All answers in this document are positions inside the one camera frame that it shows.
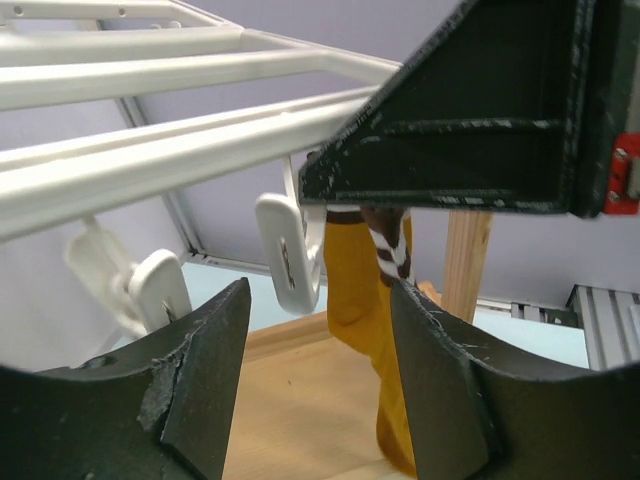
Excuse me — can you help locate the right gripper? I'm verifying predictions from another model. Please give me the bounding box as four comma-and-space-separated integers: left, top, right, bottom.
594, 1, 639, 216

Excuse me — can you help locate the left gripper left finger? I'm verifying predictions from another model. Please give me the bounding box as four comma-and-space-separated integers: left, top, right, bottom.
1, 279, 251, 479

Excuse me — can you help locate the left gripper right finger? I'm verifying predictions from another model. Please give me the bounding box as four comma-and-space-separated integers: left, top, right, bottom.
391, 282, 639, 480

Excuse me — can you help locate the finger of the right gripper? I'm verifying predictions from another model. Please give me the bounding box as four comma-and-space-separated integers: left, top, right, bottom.
298, 1, 615, 215

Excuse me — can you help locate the mustard yellow sock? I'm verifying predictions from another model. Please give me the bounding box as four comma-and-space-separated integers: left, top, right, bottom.
324, 216, 416, 477

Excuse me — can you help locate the white plastic clip hanger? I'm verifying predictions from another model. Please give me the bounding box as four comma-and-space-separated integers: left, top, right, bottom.
1, 1, 399, 338

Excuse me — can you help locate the wooden hanger stand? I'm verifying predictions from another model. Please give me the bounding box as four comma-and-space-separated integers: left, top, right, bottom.
224, 209, 496, 480

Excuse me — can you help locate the aluminium frame post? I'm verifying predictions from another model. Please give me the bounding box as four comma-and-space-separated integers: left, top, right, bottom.
115, 97, 266, 274

